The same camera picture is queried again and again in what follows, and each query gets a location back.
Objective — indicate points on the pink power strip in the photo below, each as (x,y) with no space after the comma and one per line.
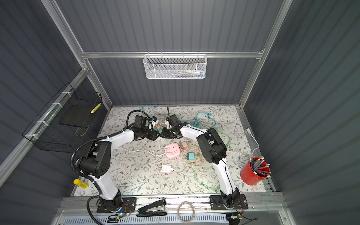
(172,151)

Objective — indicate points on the red pencil cup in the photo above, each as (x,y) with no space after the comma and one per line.
(256,170)

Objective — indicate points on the white wire mesh basket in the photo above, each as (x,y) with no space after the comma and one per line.
(182,67)

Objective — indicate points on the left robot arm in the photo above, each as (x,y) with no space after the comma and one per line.
(92,159)

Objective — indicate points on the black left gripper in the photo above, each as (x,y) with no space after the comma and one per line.
(153,135)

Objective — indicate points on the pink USB charger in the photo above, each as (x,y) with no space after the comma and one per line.
(184,146)

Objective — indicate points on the yellow marker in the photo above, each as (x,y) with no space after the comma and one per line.
(80,183)

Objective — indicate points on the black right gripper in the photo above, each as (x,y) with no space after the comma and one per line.
(165,131)

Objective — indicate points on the black stapler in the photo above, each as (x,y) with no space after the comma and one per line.
(154,209)

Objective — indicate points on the white USB charger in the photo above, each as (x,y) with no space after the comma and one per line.
(166,169)

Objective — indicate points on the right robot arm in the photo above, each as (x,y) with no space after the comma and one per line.
(213,150)

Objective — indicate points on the black wire basket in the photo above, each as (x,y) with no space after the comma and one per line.
(77,116)

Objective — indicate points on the teal USB charger cube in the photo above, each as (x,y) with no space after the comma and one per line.
(191,156)

